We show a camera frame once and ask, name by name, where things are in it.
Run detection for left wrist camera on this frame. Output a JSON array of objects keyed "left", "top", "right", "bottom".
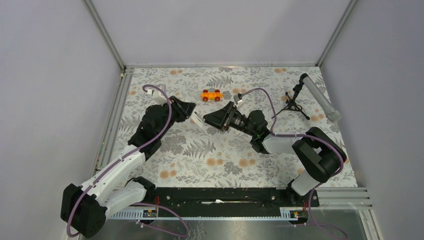
[{"left": 151, "top": 84, "right": 167, "bottom": 105}]

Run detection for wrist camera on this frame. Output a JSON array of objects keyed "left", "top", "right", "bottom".
[
  {"left": 233, "top": 93, "right": 245, "bottom": 109},
  {"left": 151, "top": 84, "right": 167, "bottom": 105}
]

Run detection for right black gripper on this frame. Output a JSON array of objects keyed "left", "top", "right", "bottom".
[{"left": 203, "top": 101, "right": 257, "bottom": 137}]

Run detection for grey slotted cable duct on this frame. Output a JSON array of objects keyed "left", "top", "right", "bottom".
[{"left": 109, "top": 207, "right": 299, "bottom": 221}]

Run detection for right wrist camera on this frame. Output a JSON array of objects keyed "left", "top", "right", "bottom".
[{"left": 233, "top": 93, "right": 245, "bottom": 109}]

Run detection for orange toy car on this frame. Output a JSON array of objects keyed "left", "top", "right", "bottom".
[{"left": 200, "top": 89, "right": 224, "bottom": 102}]

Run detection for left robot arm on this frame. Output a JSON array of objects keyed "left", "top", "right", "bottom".
[{"left": 60, "top": 96, "right": 196, "bottom": 238}]

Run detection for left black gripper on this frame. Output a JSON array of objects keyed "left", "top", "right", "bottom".
[{"left": 157, "top": 96, "right": 197, "bottom": 139}]

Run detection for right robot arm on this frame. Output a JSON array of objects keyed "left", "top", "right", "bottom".
[{"left": 203, "top": 101, "right": 347, "bottom": 206}]

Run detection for silver microphone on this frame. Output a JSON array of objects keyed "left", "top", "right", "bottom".
[{"left": 299, "top": 73, "right": 342, "bottom": 123}]

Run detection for black tripod mic stand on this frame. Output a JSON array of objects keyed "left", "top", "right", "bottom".
[{"left": 272, "top": 80, "right": 310, "bottom": 120}]

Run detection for white remote control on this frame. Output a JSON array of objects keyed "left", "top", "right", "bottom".
[{"left": 190, "top": 111, "right": 205, "bottom": 128}]

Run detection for floral table mat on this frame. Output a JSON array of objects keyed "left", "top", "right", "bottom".
[{"left": 111, "top": 67, "right": 345, "bottom": 188}]

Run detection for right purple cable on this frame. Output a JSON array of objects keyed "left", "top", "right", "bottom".
[{"left": 239, "top": 87, "right": 349, "bottom": 240}]

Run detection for aluminium frame rails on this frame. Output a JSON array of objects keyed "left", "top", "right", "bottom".
[{"left": 82, "top": 0, "right": 383, "bottom": 240}]

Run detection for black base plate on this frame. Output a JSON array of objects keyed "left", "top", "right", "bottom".
[{"left": 142, "top": 187, "right": 307, "bottom": 217}]

